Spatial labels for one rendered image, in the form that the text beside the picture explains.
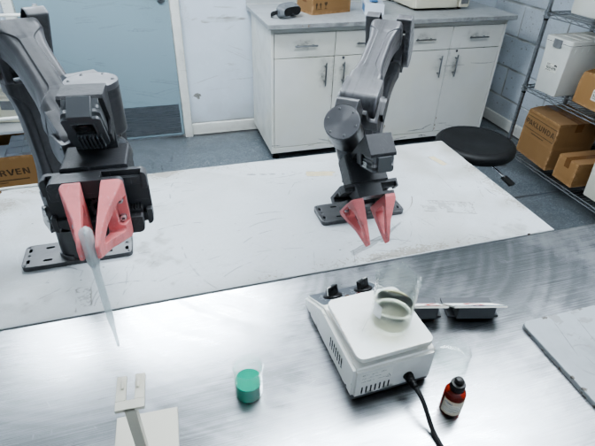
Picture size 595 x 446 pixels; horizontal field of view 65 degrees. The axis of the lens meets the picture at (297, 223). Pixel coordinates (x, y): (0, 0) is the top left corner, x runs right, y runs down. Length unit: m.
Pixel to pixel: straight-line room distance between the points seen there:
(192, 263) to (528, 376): 0.61
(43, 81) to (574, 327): 0.89
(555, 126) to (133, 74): 2.72
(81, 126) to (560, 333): 0.77
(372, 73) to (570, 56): 2.37
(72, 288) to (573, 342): 0.87
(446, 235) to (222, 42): 2.70
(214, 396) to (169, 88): 2.98
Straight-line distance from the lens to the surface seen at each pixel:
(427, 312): 0.83
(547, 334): 0.89
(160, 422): 0.71
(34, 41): 0.77
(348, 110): 0.74
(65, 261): 1.00
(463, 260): 1.00
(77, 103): 0.50
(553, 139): 3.24
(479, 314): 0.87
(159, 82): 3.52
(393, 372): 0.71
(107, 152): 0.55
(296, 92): 3.09
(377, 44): 0.94
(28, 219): 1.18
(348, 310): 0.71
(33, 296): 0.96
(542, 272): 1.04
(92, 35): 3.45
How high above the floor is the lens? 1.49
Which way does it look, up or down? 35 degrees down
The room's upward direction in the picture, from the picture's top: 2 degrees clockwise
